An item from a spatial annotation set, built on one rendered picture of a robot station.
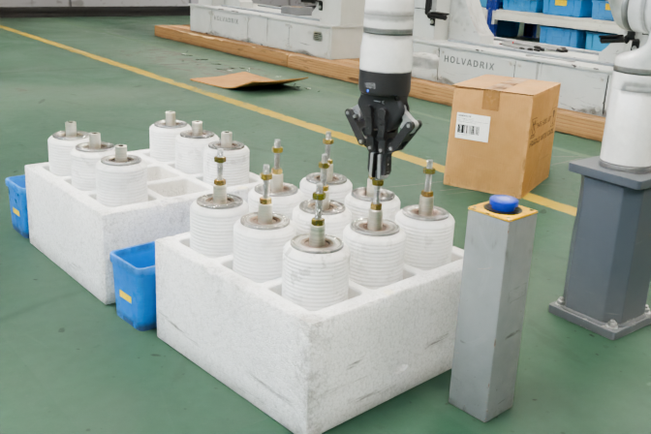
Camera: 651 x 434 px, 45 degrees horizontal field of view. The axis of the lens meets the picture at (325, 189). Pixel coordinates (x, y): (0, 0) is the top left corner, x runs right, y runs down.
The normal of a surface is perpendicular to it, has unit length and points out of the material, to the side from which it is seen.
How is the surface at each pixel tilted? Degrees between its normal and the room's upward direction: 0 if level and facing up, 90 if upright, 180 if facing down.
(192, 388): 0
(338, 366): 90
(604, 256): 90
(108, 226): 90
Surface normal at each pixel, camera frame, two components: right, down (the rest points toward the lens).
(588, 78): -0.79, 0.14
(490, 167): -0.51, 0.21
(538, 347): 0.04, -0.96
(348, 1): 0.62, 0.26
